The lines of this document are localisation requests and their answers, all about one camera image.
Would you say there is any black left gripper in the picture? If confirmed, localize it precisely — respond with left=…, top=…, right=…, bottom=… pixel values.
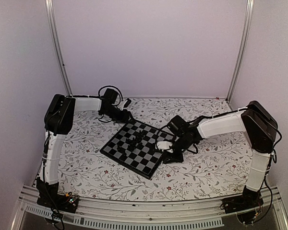
left=103, top=106, right=133, bottom=124

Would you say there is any black chess piece cluster piece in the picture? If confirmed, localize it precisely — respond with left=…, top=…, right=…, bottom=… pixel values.
left=117, top=131, right=146, bottom=156

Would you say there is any black and grey chessboard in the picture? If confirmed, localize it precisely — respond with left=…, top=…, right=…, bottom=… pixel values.
left=100, top=120, right=174, bottom=179

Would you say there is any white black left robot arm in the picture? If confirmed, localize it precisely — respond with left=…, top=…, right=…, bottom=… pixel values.
left=36, top=86, right=131, bottom=191

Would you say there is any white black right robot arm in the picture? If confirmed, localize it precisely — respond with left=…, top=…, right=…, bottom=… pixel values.
left=155, top=101, right=278, bottom=209

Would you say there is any floral patterned table mat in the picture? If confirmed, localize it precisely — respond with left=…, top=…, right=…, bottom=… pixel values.
left=47, top=98, right=252, bottom=201

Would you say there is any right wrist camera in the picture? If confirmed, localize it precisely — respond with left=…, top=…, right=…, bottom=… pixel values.
left=156, top=141, right=173, bottom=152

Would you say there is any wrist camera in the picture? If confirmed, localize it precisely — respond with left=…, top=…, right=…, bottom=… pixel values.
left=120, top=98, right=132, bottom=110
left=156, top=141, right=173, bottom=152

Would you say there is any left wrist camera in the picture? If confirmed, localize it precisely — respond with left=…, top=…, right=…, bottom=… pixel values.
left=120, top=98, right=132, bottom=110

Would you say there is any front aluminium frame rail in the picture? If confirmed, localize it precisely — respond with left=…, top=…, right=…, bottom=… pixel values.
left=11, top=186, right=288, bottom=230

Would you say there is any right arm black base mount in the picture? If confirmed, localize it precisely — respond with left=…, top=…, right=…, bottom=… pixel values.
left=220, top=187, right=264, bottom=225

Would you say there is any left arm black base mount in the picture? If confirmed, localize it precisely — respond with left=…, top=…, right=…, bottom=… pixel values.
left=36, top=177, right=79, bottom=213

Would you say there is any left rear aluminium frame post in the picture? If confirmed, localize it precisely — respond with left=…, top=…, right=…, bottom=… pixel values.
left=45, top=0, right=72, bottom=95

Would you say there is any aluminium frame post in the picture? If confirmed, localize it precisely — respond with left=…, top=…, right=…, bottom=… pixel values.
left=226, top=0, right=254, bottom=104
left=45, top=0, right=72, bottom=95

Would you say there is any right rear aluminium frame post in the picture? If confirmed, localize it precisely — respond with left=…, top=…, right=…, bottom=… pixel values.
left=226, top=0, right=254, bottom=104

